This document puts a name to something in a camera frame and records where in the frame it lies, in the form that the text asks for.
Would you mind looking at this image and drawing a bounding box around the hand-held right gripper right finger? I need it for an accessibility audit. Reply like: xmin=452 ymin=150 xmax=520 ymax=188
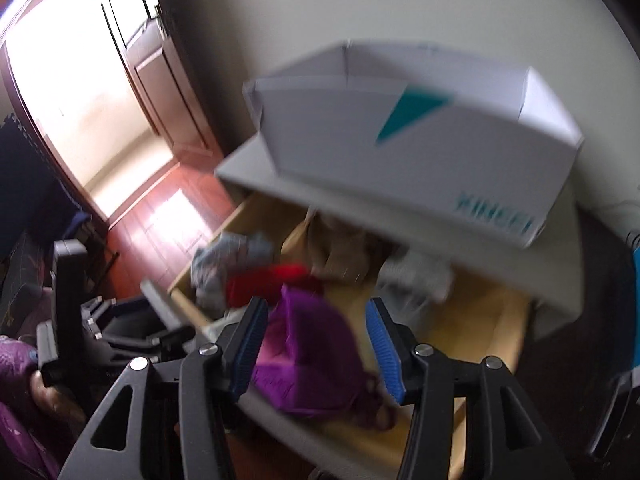
xmin=365 ymin=297 xmax=593 ymax=480

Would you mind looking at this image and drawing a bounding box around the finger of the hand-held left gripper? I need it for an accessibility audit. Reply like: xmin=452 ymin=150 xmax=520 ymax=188
xmin=86 ymin=299 xmax=153 ymax=333
xmin=100 ymin=325 xmax=198 ymax=363

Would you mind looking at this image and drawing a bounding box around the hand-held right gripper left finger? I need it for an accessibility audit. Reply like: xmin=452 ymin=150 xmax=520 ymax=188
xmin=57 ymin=297 xmax=271 ymax=480

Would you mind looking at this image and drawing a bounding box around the purple underwear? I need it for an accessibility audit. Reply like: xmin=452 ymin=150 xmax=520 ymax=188
xmin=252 ymin=282 xmax=401 ymax=432

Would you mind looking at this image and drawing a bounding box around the white grey underwear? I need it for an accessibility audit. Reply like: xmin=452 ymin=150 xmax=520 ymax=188
xmin=377 ymin=252 xmax=455 ymax=307

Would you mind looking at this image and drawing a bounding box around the wooden drawer with grey front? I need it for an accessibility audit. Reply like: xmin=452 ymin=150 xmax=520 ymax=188
xmin=140 ymin=192 xmax=532 ymax=480

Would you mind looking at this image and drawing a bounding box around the white cardboard box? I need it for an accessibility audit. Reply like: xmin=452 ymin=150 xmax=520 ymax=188
xmin=242 ymin=39 xmax=586 ymax=251

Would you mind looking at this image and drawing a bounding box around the red underwear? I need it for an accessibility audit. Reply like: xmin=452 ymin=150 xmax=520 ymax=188
xmin=225 ymin=262 xmax=326 ymax=307

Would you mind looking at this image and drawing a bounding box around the light blue lace underwear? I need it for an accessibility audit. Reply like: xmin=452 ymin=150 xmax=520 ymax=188
xmin=192 ymin=232 xmax=274 ymax=311

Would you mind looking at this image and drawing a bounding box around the cream beige underwear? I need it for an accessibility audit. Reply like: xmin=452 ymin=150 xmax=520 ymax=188
xmin=282 ymin=207 xmax=401 ymax=283

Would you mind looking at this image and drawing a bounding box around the person's left hand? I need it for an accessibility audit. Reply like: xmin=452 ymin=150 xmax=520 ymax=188
xmin=29 ymin=374 xmax=87 ymax=428

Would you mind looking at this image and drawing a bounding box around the purple patterned clothing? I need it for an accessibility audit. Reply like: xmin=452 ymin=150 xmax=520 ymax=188
xmin=0 ymin=335 xmax=68 ymax=480

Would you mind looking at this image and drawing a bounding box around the brown wooden door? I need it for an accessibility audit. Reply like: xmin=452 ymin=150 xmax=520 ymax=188
xmin=100 ymin=0 xmax=224 ymax=162

